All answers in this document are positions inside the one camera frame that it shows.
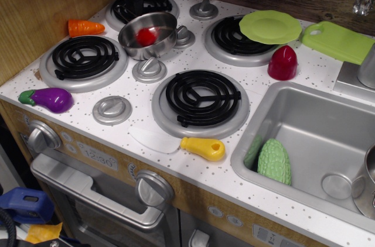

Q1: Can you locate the left oven dial knob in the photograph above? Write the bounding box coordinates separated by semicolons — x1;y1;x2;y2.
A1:
28;120;62;153

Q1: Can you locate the orange toy carrot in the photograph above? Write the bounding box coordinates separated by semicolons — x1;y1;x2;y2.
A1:
68;19;105;37

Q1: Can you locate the green plastic cutting board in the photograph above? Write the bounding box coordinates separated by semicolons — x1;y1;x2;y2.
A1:
302;21;374;65

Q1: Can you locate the back left black burner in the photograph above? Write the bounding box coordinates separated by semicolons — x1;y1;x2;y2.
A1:
105;0;179;32

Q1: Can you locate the right oven dial knob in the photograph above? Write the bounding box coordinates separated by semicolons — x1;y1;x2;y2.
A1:
135;170;175;207

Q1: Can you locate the steel pot in sink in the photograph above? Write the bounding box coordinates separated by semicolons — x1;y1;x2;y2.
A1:
351;145;374;219

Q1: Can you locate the blue plastic device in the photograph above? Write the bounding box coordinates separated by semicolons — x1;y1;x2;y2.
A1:
1;187;54;224

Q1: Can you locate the purple toy eggplant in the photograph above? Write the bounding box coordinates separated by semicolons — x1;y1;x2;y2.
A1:
18;88;74;114

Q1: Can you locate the grey toy sink basin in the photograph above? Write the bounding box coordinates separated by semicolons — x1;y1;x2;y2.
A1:
231;81;374;232

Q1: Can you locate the silver toy faucet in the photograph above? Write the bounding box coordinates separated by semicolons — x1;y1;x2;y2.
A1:
333;45;374;102

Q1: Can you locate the small steel pot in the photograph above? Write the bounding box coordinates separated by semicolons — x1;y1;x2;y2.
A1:
118;12;177;60

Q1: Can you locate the oven dial knob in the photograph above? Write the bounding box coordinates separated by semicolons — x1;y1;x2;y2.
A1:
28;120;62;153
135;170;175;207

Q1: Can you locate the dark red toy strawberry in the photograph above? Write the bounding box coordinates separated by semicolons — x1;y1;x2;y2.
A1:
267;45;298;81

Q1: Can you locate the silver stove knob middle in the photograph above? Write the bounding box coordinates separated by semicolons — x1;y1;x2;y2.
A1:
132;57;167;84

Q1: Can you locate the front right black burner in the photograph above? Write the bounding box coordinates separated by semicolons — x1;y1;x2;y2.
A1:
151;70;250;139

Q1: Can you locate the hanging metal whisk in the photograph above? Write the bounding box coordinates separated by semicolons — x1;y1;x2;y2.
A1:
352;0;374;16

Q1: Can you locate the black burner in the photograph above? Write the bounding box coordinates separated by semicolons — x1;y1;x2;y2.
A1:
39;36;128;93
204;15;281;67
151;70;250;139
105;0;179;32

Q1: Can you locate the yellow handled white toy knife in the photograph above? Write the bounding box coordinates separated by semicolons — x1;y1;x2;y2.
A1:
128;126;226;162

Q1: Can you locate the silver stove knob front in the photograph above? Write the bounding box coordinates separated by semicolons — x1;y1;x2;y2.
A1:
92;96;132;126

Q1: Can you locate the silver stove knob back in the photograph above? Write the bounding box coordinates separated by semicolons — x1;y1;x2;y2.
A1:
189;0;219;20

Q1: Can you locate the red toy chili pepper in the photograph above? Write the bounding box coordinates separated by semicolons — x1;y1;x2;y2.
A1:
136;27;159;47

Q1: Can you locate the green plastic plate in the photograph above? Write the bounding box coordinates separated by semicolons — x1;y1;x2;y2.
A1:
239;10;302;44

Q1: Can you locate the back right black burner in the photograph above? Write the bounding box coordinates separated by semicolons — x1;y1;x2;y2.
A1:
204;15;281;67

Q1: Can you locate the silver stove knob behind pot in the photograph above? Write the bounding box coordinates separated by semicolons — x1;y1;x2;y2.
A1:
174;26;195;49

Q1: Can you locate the green toy bitter gourd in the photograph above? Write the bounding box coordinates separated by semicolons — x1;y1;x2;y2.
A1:
257;139;291;186

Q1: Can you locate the front left black burner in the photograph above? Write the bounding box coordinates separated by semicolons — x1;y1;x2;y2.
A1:
39;36;128;93

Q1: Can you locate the black cable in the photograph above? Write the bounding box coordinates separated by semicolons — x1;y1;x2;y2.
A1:
0;207;18;247

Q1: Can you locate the silver oven door handle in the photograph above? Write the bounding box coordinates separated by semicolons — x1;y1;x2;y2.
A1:
30;154;163;232

